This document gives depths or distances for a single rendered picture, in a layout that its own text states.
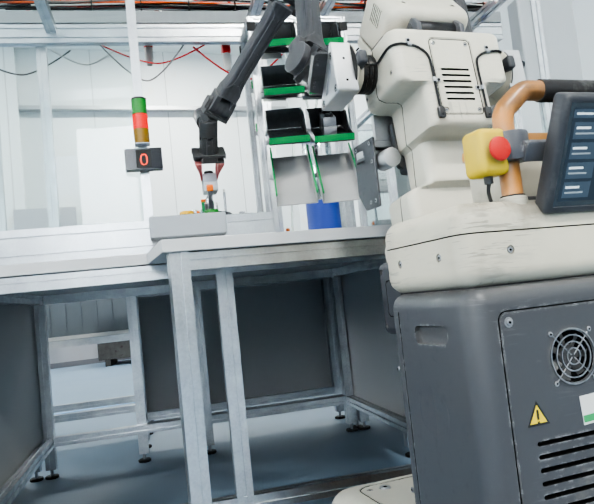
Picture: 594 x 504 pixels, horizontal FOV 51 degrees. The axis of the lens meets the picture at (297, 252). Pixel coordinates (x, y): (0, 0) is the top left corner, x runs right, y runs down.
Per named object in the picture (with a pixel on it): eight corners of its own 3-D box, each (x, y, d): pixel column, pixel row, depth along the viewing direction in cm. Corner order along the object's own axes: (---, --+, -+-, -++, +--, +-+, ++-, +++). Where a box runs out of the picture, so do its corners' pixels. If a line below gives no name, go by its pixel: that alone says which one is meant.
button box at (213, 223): (227, 232, 174) (225, 210, 174) (150, 238, 169) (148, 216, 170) (224, 235, 181) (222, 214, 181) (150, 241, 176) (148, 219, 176)
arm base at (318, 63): (314, 53, 132) (365, 55, 136) (301, 43, 138) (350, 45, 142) (309, 93, 136) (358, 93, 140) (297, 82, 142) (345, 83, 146)
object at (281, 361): (549, 399, 342) (528, 244, 349) (137, 464, 293) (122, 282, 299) (511, 390, 379) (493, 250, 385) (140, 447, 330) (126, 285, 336)
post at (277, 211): (287, 266, 311) (259, -2, 322) (278, 267, 310) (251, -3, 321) (285, 266, 316) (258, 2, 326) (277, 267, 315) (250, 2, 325)
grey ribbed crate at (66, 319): (138, 328, 367) (134, 289, 369) (25, 340, 353) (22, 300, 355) (140, 326, 408) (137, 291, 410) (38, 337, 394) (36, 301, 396)
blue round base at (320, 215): (349, 256, 283) (342, 197, 285) (316, 259, 279) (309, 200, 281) (339, 259, 298) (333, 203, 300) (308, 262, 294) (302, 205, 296)
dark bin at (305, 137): (310, 142, 198) (308, 118, 196) (269, 145, 198) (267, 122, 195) (302, 127, 225) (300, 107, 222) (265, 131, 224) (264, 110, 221)
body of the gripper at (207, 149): (191, 153, 196) (190, 131, 192) (223, 152, 199) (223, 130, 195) (193, 162, 191) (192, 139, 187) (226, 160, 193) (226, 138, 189)
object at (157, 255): (499, 227, 168) (497, 217, 168) (161, 252, 138) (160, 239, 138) (381, 253, 234) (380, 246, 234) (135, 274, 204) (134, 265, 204)
